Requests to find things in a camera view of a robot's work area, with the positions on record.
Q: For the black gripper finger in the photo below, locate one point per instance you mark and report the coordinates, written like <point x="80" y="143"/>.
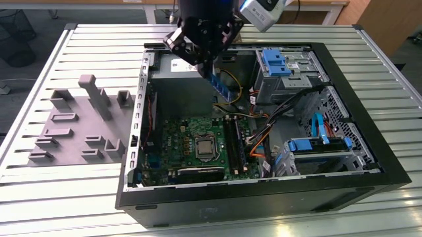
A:
<point x="184" y="42"/>
<point x="220" y="37"/>

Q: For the blue RAM stick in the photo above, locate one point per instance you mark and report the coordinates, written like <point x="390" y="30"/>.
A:
<point x="222" y="89"/>

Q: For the black RAM slot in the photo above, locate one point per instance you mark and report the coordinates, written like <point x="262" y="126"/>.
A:
<point x="230" y="148"/>

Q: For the blue drive latch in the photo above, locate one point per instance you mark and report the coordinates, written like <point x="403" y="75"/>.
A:
<point x="275" y="61"/>

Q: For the grey power supply unit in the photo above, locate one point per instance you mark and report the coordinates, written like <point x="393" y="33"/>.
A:
<point x="180" y="98"/>

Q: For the metal optical drive cage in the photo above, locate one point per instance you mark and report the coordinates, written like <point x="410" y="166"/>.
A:
<point x="297" y="81"/>

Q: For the white framed wooden desk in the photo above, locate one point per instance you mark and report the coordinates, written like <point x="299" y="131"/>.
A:
<point x="334" y="11"/>

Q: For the green motherboard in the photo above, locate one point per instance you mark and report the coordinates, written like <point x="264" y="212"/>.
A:
<point x="171" y="138"/>

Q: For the silver CPU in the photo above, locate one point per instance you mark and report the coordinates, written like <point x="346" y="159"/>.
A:
<point x="204" y="147"/>

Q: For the grey parts rack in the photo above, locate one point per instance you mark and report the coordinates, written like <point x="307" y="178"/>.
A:
<point x="82" y="123"/>

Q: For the CPU socket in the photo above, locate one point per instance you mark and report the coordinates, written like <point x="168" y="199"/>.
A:
<point x="204" y="158"/>

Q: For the wooden cabinet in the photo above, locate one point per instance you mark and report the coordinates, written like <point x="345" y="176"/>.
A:
<point x="379" y="24"/>

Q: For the black mesh bin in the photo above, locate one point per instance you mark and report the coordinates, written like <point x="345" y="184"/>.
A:
<point x="19" y="49"/>

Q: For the hard disk in blue carrier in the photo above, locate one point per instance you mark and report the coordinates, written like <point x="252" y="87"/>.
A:
<point x="301" y="145"/>

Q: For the black graphics card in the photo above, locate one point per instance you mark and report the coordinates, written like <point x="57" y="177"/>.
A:
<point x="198" y="175"/>

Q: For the metal disk bay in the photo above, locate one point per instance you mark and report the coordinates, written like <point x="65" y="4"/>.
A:
<point x="330" y="154"/>

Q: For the white plug block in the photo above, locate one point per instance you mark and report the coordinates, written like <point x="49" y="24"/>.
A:
<point x="4" y="89"/>

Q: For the black chair caster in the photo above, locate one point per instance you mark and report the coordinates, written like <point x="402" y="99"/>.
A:
<point x="417" y="39"/>

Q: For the black open PC case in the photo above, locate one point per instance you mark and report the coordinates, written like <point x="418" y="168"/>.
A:
<point x="230" y="205"/>

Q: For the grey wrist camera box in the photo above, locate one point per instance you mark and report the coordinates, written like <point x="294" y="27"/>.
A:
<point x="260" y="17"/>

